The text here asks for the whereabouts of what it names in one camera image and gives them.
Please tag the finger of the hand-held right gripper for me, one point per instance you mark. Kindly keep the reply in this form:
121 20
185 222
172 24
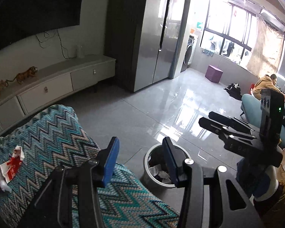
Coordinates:
218 127
228 118

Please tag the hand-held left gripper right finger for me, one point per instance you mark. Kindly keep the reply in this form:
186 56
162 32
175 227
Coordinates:
171 163

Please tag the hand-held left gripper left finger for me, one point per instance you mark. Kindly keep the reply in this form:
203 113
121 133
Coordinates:
111 161

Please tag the white printed paper slip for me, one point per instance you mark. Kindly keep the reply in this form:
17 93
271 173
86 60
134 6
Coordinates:
154 170

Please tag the white round trash bin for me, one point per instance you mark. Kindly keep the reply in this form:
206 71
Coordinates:
148 180

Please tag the red white wrapper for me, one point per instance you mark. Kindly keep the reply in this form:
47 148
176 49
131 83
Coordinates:
13 166

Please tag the teal sofa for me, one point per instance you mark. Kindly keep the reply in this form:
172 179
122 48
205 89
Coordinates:
251 106

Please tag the black bag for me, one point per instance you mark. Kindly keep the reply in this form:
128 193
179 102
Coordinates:
234 90

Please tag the purple cube stool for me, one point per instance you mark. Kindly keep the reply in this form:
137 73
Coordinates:
214 74

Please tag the teal zigzag knitted blanket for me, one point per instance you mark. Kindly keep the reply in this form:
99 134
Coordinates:
61 135

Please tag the blue hanging towel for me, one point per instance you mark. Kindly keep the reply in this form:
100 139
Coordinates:
207 51

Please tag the beige hanging cloth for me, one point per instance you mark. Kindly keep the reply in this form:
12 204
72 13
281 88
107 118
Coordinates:
266 47

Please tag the front-loading washing machine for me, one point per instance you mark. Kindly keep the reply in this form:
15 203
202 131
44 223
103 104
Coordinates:
188 52

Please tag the balcony window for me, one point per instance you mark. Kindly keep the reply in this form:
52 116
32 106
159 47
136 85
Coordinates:
228 28

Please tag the white television cabinet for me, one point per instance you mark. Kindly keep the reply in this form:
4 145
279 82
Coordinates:
49 85

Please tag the silver two-door refrigerator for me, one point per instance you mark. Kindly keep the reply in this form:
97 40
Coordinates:
152 35

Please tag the orange tiger figurine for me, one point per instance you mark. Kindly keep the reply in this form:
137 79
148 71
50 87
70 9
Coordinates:
26 74

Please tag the golden dragon figurine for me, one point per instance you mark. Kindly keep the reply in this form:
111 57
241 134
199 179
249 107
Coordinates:
0 89

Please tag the large black wall television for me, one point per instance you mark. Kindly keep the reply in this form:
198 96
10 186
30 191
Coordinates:
33 9

